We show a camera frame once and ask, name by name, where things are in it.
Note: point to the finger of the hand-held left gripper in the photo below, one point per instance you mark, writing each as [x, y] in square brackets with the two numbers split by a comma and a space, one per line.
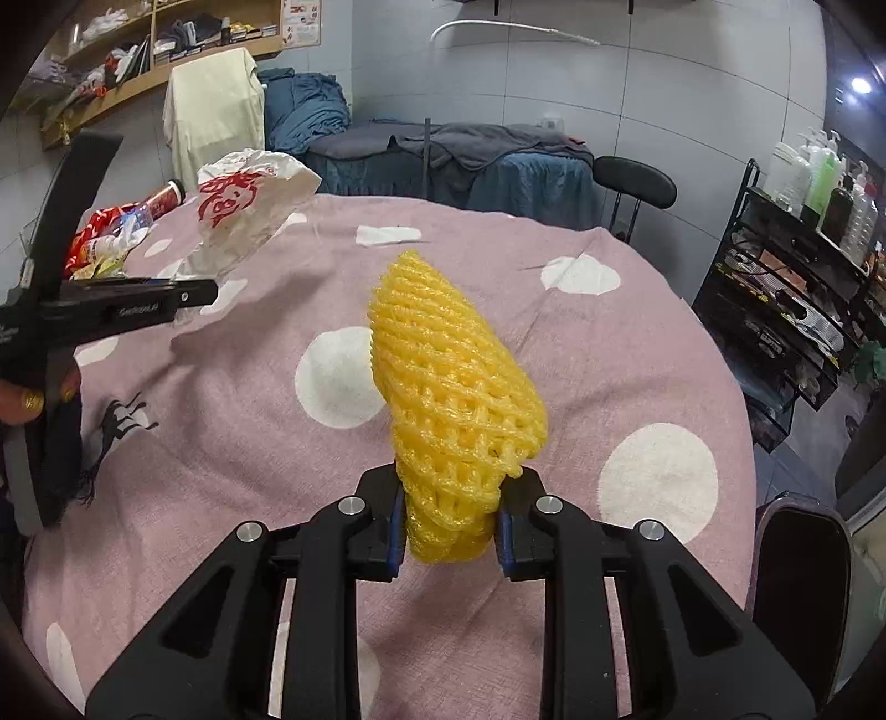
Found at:
[194, 294]

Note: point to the yellow foam fruit net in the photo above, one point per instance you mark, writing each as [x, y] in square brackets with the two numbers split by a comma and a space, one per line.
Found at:
[443, 388]

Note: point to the red snack wrappers pile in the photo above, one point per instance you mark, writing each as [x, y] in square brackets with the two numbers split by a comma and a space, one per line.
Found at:
[86, 239]

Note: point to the crumpled clear plastic wrapper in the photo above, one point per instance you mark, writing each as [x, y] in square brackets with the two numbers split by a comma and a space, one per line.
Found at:
[124, 232]

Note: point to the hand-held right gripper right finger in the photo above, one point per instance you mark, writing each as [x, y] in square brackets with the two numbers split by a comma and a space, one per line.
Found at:
[504, 547]

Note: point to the massage bed with grey cover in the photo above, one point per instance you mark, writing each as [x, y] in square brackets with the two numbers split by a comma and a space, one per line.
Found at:
[484, 159]

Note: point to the white paper bag red print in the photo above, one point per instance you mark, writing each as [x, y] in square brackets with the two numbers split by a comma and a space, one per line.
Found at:
[249, 201]

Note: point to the black metal pole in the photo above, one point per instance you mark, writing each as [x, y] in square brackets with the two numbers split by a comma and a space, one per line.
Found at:
[427, 159]

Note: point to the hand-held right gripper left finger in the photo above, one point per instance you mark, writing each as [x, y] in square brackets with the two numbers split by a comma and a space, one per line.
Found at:
[394, 547]

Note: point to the blue cloth pile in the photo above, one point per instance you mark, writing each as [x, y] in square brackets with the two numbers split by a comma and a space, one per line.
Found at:
[304, 111]

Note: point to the white pump bottle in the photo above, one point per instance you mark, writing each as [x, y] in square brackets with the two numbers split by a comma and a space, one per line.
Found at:
[820, 142]

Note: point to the pink dotted blanket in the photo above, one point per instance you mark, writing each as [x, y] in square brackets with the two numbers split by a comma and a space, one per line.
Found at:
[242, 429]

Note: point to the black metal cart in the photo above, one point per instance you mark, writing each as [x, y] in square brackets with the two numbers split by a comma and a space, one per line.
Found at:
[775, 311]

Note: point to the wall poster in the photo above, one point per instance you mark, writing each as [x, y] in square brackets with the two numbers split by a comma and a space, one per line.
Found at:
[301, 21]

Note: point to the wooden bookshelf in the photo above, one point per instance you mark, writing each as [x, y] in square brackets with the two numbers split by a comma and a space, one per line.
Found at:
[138, 79]

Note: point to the red label plastic bottle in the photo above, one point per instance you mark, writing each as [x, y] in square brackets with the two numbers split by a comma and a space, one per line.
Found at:
[163, 199]

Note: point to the black stool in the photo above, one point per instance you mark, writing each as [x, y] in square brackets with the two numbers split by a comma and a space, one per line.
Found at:
[633, 180]

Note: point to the cream cloth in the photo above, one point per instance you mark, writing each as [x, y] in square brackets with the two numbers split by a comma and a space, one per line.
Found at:
[214, 111]

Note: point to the black trash bin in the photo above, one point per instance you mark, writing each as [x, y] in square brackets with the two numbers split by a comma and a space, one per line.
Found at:
[796, 588]

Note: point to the green bottle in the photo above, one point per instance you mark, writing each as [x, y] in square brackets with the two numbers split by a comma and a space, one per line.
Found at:
[824, 183]

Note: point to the clear plastic bottle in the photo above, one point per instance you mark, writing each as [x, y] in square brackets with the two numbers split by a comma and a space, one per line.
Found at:
[862, 221]

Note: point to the person's left hand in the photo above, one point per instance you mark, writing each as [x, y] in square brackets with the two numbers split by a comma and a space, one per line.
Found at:
[28, 405]

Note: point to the dark brown bottle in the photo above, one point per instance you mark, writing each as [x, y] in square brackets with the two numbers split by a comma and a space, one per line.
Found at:
[839, 214]

